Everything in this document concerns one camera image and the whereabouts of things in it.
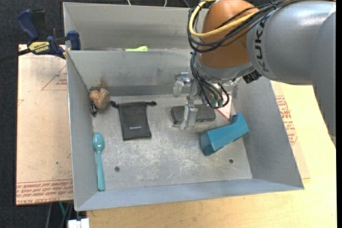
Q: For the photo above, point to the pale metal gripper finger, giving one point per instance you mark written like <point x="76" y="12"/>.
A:
<point x="191" y="117"/>
<point x="178" y="89"/>

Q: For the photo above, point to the tan toy animal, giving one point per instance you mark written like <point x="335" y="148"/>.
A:
<point x="100" y="98"/>

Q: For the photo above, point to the teal wedge-shaped box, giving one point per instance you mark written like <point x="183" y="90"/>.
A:
<point x="223" y="136"/>

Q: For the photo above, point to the brown cardboard board red print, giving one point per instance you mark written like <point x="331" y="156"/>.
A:
<point x="42" y="128"/>

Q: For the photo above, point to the pink triangular piece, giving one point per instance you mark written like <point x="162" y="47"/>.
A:
<point x="225" y="112"/>

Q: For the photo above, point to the teal plastic spoon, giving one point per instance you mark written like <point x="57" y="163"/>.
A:
<point x="100" y="163"/>

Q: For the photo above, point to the dark green flat block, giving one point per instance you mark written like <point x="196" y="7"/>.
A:
<point x="204" y="114"/>

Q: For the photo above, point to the light green plastic thing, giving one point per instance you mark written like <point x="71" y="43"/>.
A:
<point x="136" y="48"/>

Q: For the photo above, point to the grey metal bin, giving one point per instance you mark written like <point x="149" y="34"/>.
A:
<point x="165" y="157"/>

